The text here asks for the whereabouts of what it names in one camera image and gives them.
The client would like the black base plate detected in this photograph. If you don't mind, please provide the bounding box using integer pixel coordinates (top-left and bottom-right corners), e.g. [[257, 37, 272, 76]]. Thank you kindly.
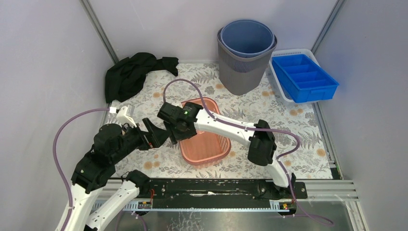
[[130, 178, 308, 210]]

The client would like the grey waste bin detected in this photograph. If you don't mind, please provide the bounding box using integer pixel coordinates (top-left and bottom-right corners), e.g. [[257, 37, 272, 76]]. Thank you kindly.
[[217, 29, 277, 95]]

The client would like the blue divided plastic tray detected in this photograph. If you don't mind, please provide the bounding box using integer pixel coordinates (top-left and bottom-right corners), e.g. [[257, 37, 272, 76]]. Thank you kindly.
[[272, 54, 339, 103]]

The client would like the blue inner bucket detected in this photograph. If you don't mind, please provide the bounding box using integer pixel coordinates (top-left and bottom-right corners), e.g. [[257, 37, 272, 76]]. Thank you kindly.
[[220, 19, 276, 58]]

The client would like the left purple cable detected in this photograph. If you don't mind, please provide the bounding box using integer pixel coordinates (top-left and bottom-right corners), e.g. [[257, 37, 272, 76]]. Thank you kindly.
[[52, 107, 112, 231]]

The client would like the pink plastic basket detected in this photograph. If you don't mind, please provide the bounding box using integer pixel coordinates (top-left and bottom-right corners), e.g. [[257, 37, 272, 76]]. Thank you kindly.
[[179, 97, 232, 169]]

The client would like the black cloth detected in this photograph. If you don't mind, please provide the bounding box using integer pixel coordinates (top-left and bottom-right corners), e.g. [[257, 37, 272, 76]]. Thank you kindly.
[[104, 52, 179, 103]]

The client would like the white plastic basket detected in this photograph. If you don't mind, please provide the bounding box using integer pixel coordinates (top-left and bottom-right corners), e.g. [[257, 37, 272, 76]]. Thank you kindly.
[[269, 48, 320, 106]]

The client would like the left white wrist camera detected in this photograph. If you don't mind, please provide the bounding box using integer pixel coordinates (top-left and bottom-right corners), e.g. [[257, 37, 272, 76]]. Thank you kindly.
[[109, 105, 136, 128]]

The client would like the floral table mat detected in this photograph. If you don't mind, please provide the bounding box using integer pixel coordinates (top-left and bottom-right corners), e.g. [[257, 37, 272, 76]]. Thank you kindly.
[[113, 64, 333, 179]]

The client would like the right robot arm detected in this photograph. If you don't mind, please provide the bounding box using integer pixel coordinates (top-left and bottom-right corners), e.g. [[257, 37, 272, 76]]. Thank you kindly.
[[157, 102, 295, 198]]

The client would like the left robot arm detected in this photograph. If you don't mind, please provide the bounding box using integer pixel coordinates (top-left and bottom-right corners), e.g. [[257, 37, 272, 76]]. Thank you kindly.
[[56, 118, 169, 231]]

